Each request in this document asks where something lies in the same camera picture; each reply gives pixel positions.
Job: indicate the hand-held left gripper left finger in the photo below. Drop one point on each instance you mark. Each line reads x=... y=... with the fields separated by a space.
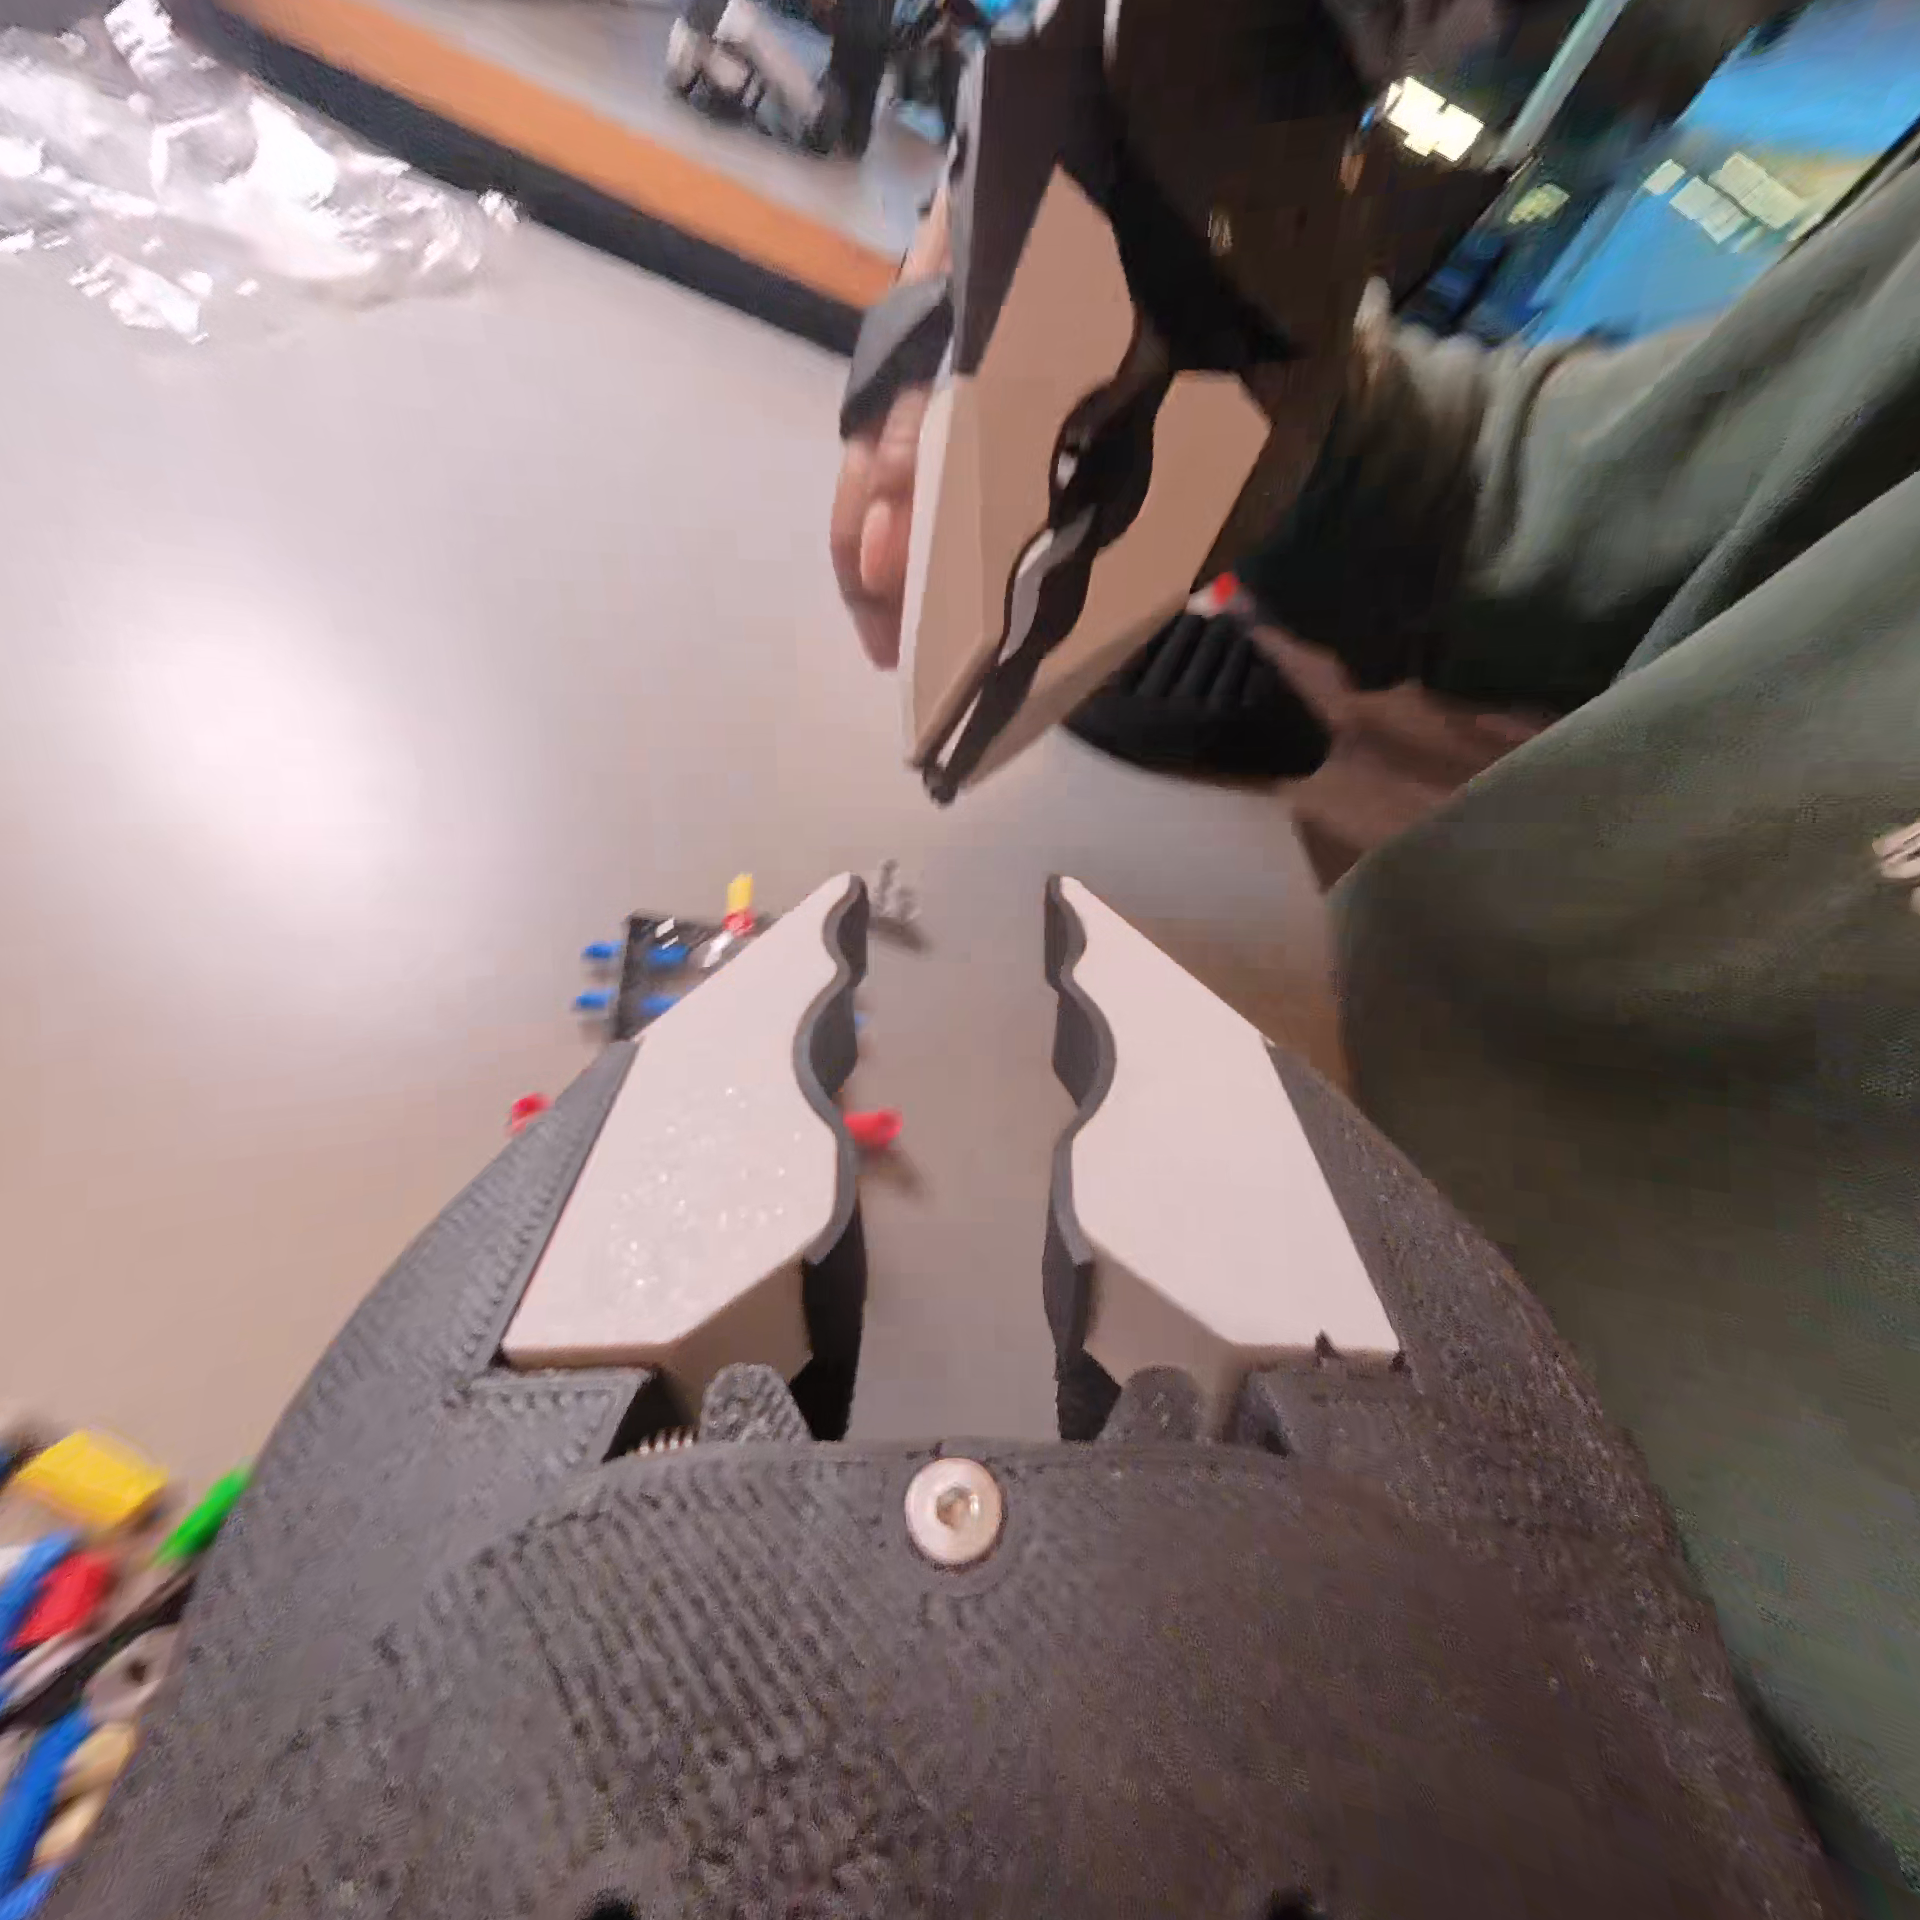
x=675 y=1200

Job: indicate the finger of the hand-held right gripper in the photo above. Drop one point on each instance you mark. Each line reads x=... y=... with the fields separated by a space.
x=1170 y=511
x=1003 y=451

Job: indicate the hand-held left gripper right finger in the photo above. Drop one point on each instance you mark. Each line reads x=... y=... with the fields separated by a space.
x=1218 y=1200

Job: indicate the black lego chassis frame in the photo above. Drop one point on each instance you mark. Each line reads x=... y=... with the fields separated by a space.
x=661 y=963

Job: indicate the grey T-shaped lego beam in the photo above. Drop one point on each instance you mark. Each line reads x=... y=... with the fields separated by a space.
x=892 y=898

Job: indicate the person's right forearm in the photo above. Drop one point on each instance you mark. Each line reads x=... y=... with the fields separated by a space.
x=1574 y=451

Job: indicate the pile of small lego connectors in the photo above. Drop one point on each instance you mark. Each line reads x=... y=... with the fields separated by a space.
x=74 y=1649

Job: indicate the person's right hand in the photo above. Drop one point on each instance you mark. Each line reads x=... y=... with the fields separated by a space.
x=880 y=544

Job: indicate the black ridged object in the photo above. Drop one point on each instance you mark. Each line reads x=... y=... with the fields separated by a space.
x=1199 y=697

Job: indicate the black and white machine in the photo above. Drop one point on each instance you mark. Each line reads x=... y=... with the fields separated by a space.
x=769 y=63

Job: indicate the orange-edged desk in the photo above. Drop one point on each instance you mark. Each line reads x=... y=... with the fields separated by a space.
x=597 y=149

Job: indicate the person's green sweatshirt torso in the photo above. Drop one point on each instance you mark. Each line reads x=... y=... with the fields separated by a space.
x=1648 y=1127

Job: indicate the clear empty plastic bag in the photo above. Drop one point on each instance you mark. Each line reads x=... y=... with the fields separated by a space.
x=196 y=178

